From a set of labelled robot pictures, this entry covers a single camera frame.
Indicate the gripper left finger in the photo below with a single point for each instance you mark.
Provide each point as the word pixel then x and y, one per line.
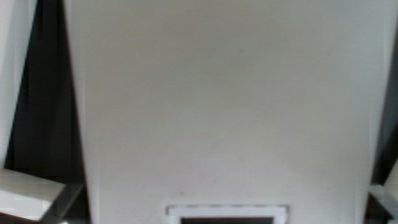
pixel 67 206

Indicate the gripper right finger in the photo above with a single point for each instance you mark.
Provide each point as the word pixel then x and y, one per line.
pixel 382 206

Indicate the white cabinet top block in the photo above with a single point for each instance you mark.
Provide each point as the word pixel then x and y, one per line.
pixel 229 89

